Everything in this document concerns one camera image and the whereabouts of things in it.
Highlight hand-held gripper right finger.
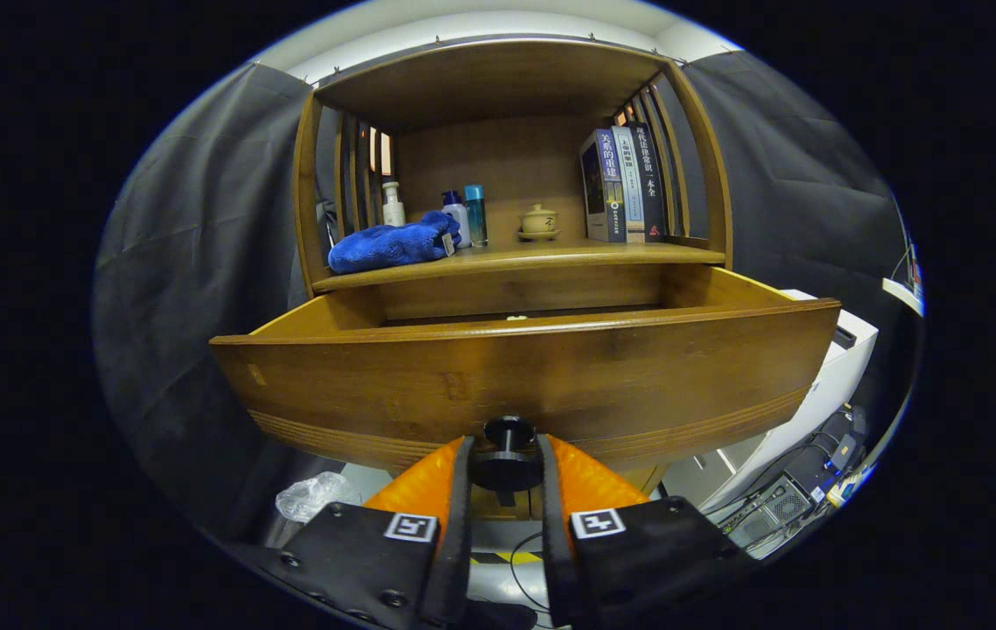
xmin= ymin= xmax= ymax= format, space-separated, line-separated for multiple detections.
xmin=538 ymin=434 xmax=759 ymax=629

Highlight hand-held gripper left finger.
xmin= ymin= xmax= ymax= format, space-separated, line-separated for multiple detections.
xmin=255 ymin=436 xmax=475 ymax=630

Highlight black drawer knob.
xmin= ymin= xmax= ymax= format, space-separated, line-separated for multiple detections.
xmin=470 ymin=416 xmax=544 ymax=495

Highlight wooden drawer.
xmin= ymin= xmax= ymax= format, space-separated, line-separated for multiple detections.
xmin=209 ymin=264 xmax=842 ymax=478

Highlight wooden countertop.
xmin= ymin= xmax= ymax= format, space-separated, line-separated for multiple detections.
xmin=312 ymin=236 xmax=726 ymax=294

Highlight wooden cabinet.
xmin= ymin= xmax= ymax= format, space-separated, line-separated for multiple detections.
xmin=292 ymin=37 xmax=733 ymax=524

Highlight clear plastic bag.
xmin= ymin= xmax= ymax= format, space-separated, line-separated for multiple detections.
xmin=276 ymin=471 xmax=361 ymax=524

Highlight grey ventilated box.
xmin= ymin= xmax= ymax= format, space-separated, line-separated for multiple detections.
xmin=721 ymin=472 xmax=818 ymax=535

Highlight black equipment case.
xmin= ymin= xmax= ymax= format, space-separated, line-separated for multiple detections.
xmin=800 ymin=407 xmax=868 ymax=491

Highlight blue towel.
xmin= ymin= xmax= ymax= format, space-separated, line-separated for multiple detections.
xmin=328 ymin=210 xmax=462 ymax=276

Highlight white bottle with blue cap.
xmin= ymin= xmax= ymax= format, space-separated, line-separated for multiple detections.
xmin=441 ymin=190 xmax=473 ymax=249

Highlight teal bottle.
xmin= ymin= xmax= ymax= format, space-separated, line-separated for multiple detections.
xmin=463 ymin=184 xmax=489 ymax=248

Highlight beige lidded teacup with saucer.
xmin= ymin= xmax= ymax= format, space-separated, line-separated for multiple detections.
xmin=517 ymin=203 xmax=562 ymax=242

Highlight dark blue book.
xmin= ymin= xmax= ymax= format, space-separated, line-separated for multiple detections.
xmin=579 ymin=129 xmax=628 ymax=244

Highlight white spine book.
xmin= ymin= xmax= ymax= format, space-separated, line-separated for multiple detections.
xmin=610 ymin=125 xmax=646 ymax=242

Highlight black book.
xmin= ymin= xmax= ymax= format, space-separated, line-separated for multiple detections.
xmin=629 ymin=121 xmax=670 ymax=242

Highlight white desk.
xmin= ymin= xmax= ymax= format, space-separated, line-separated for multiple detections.
xmin=881 ymin=276 xmax=923 ymax=316

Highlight black floor cable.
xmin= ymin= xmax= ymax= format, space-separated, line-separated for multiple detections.
xmin=507 ymin=529 xmax=556 ymax=613

